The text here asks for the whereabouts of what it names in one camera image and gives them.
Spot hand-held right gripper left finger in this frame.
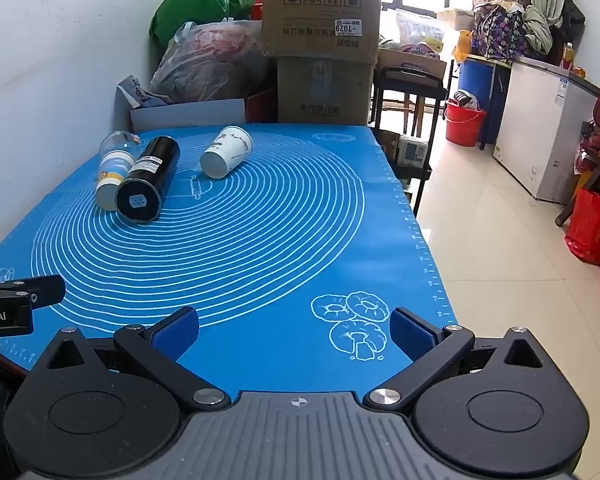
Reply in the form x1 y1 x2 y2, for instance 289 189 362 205
34 306 232 411

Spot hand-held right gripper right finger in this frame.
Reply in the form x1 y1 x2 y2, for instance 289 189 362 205
362 307 556 409

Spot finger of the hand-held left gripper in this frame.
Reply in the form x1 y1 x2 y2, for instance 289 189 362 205
0 275 67 307

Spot black cylindrical cup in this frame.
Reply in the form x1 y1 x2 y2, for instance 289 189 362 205
116 136 181 224

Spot white paper cup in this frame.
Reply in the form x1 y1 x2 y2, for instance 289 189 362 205
200 126 253 179

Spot blue silicone baking mat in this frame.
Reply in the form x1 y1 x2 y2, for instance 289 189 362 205
0 122 458 396

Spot small white appliance box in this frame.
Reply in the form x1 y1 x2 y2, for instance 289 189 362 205
397 135 429 167

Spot large red shopping bag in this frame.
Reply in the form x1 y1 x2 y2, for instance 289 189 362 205
564 187 600 266

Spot red plastic bucket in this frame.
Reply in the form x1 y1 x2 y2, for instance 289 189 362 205
445 99 487 148

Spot white cardboard box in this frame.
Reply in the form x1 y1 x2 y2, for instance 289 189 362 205
129 98 246 134

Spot white chest freezer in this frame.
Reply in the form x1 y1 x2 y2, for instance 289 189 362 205
492 55 600 205

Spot red box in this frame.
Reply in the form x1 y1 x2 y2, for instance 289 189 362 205
245 87 279 124

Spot dark wooden side table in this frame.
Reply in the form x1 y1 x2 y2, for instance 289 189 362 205
555 142 600 227

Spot black shelf trolley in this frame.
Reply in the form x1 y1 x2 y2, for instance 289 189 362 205
369 62 449 217

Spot brown cardboard box blue print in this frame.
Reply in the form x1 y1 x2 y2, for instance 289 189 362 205
277 55 376 125

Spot blue plastic barrel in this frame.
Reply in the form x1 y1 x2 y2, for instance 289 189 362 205
457 57 496 150

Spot flat cardboard box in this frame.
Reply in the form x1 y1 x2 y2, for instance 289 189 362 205
377 47 448 78

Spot clear plastic bag red contents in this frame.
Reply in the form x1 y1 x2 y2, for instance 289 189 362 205
150 19 269 103

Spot yellow plastic bag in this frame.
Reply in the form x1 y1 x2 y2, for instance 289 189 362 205
454 30 474 64

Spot white printed plastic bag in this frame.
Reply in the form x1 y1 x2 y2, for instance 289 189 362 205
394 9 461 56

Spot purple floral bag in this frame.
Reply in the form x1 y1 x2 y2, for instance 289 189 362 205
472 2 529 61

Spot pale green cloth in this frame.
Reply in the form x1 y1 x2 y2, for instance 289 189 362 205
522 5 553 53

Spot large brown cardboard box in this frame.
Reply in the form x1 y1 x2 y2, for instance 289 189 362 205
261 0 383 60

